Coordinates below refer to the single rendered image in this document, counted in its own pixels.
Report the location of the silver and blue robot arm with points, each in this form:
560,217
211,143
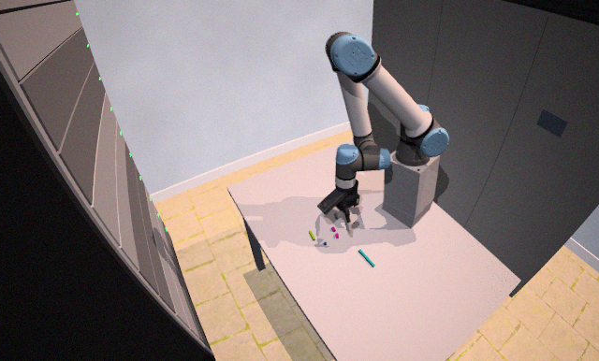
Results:
421,136

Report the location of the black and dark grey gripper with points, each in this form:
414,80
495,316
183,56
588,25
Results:
342,206

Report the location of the turquoise rod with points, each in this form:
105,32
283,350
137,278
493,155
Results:
367,258

